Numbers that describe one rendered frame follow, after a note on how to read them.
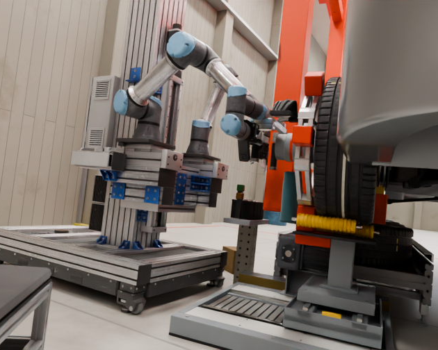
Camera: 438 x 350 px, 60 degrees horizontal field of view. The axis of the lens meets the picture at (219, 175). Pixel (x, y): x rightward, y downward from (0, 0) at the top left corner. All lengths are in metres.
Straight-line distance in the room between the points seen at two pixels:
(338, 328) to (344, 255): 0.34
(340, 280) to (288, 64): 1.31
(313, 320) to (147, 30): 1.80
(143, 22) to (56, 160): 2.92
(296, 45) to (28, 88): 3.27
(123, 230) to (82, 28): 3.65
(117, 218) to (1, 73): 2.80
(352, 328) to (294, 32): 1.69
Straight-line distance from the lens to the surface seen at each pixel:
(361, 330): 1.58
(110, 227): 2.31
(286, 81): 2.39
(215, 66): 1.74
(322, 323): 1.59
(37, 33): 5.02
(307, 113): 1.61
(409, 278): 2.33
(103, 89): 2.44
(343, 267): 1.78
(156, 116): 1.99
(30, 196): 4.86
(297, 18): 2.53
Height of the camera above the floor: 0.58
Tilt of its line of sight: 3 degrees up
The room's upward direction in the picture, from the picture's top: 6 degrees clockwise
